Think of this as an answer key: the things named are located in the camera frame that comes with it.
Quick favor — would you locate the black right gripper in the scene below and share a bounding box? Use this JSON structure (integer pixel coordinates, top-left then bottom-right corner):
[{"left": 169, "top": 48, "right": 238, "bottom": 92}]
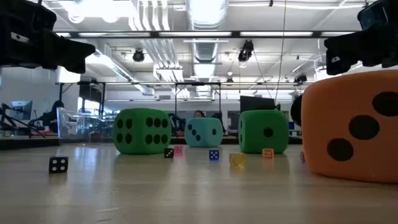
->
[{"left": 323, "top": 23, "right": 398, "bottom": 76}]

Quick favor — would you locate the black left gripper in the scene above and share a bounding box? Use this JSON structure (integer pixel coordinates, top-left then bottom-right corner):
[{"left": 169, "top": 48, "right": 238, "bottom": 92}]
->
[{"left": 0, "top": 0, "right": 96, "bottom": 75}]

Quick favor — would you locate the large orange foam die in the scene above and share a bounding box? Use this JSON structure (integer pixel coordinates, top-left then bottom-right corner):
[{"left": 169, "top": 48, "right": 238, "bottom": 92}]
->
[{"left": 300, "top": 69, "right": 398, "bottom": 184}]

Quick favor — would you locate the large green foam die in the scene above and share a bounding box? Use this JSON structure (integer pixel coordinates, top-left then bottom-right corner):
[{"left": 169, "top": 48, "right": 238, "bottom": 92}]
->
[
  {"left": 238, "top": 110, "right": 290, "bottom": 154},
  {"left": 113, "top": 108, "right": 172, "bottom": 156}
]

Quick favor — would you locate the small yellow translucent die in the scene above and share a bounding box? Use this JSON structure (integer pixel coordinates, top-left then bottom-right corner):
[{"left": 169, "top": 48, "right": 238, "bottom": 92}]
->
[{"left": 229, "top": 152, "right": 246, "bottom": 169}]

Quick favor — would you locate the large teal foam die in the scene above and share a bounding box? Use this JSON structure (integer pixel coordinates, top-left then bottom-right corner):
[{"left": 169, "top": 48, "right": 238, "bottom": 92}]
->
[{"left": 184, "top": 117, "right": 224, "bottom": 148}]

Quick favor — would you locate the clear plastic box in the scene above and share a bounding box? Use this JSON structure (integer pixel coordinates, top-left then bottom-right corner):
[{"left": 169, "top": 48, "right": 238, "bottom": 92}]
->
[{"left": 55, "top": 106, "right": 116, "bottom": 140}]

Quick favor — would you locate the small grey-screen monitor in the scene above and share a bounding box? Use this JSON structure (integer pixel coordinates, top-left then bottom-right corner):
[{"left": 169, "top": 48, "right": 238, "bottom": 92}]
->
[{"left": 9, "top": 100, "right": 34, "bottom": 121}]

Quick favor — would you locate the black computer monitor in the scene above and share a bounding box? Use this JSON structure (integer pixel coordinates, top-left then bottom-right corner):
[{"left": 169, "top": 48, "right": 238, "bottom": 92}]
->
[{"left": 239, "top": 95, "right": 276, "bottom": 113}]

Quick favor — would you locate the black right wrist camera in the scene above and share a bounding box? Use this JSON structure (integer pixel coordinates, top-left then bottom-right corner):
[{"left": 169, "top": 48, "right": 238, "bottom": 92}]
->
[{"left": 356, "top": 0, "right": 398, "bottom": 31}]

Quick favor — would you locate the white cylindrical camera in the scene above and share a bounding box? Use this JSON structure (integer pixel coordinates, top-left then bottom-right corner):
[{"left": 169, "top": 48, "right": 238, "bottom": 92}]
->
[{"left": 290, "top": 95, "right": 303, "bottom": 127}]

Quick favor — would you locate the black aluminium table frame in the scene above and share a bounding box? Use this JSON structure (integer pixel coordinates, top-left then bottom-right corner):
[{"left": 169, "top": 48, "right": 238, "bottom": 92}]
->
[{"left": 0, "top": 136, "right": 304, "bottom": 151}]

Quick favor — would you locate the black overhead frame bar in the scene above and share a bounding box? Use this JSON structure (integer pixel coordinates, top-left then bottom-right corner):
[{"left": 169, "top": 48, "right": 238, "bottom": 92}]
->
[{"left": 52, "top": 30, "right": 358, "bottom": 39}]

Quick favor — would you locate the black background rig frame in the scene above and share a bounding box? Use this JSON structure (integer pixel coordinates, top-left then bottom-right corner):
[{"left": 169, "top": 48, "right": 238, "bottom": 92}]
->
[{"left": 55, "top": 81, "right": 312, "bottom": 116}]

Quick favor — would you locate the silver ventilation duct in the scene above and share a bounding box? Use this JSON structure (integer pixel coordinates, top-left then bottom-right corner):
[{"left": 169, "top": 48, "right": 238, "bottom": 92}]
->
[{"left": 186, "top": 0, "right": 229, "bottom": 97}]

